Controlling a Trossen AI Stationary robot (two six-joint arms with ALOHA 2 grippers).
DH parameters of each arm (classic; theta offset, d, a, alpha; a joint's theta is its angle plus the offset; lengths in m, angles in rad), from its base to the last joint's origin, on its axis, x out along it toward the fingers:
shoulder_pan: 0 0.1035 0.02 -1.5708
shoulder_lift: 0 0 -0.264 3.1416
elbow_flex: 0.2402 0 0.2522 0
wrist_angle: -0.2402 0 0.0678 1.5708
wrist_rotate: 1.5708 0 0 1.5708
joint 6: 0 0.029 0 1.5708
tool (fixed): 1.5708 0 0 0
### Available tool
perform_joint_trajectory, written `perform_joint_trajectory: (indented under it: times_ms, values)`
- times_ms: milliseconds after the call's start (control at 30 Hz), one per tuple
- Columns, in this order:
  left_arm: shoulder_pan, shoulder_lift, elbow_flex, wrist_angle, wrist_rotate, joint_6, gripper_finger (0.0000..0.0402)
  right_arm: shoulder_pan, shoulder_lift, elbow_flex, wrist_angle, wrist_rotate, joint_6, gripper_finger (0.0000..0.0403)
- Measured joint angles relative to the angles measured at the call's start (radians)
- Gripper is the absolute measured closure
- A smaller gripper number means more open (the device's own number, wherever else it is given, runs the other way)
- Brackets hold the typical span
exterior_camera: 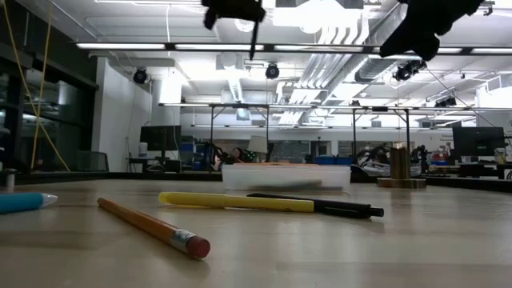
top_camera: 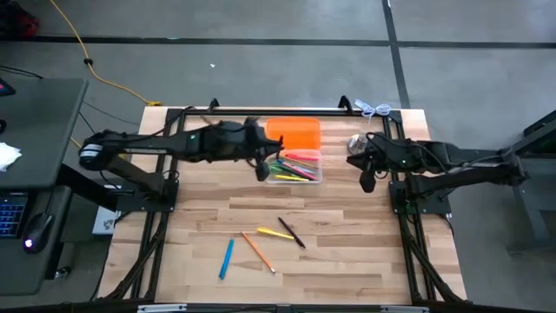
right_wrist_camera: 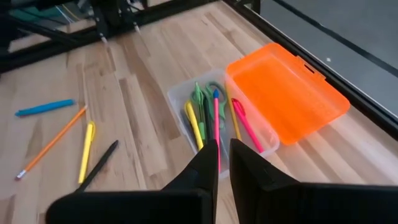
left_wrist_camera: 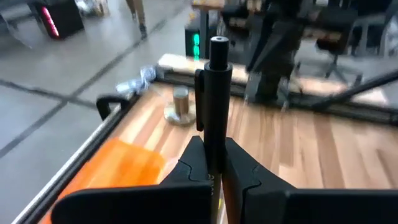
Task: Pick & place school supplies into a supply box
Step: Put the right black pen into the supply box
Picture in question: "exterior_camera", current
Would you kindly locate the black metal workstation frame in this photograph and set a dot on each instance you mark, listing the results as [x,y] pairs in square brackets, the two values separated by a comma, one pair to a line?
[212,132]
[407,128]

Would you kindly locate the silver ventilation duct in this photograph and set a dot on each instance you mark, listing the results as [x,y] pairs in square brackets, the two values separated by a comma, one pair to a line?
[376,68]

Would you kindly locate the dark mesh panel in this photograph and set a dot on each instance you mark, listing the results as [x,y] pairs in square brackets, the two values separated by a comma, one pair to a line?
[92,162]

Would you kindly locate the clear pencil box orange lid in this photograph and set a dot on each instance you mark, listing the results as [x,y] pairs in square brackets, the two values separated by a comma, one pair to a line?
[288,176]

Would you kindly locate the black aluminium table frame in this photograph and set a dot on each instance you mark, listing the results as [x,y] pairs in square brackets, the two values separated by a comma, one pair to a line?
[120,176]

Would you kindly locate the white cylindrical container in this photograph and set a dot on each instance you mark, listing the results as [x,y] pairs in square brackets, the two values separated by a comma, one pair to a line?
[143,150]

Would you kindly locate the yellow highlighter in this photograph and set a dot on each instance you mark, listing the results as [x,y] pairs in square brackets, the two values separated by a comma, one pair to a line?
[232,201]

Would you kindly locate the blue storage bin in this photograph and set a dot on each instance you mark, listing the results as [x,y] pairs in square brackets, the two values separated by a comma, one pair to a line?
[330,160]

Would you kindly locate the orange pencil with eraser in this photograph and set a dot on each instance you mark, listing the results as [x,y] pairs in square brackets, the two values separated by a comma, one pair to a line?
[148,226]

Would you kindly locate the black round overhead camera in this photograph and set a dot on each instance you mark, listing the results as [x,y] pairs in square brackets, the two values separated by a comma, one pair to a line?
[272,71]
[140,75]

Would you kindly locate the black computer monitor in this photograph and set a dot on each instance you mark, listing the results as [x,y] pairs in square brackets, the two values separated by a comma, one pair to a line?
[478,141]
[160,138]

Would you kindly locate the blue pen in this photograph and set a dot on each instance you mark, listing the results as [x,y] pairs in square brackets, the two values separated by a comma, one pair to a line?
[20,202]

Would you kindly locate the white lampshade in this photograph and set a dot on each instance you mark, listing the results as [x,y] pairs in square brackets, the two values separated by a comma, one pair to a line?
[258,144]

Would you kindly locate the black pen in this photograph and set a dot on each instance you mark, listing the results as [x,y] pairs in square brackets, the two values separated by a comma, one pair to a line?
[344,209]

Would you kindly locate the small silver metal cylinder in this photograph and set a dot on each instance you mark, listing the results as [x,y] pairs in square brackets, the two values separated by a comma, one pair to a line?
[10,182]

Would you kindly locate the black ceiling-mounted device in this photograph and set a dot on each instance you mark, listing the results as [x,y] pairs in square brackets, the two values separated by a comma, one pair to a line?
[408,70]

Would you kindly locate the black bar with light strips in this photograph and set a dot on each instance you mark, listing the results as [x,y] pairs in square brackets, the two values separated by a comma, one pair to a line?
[269,47]

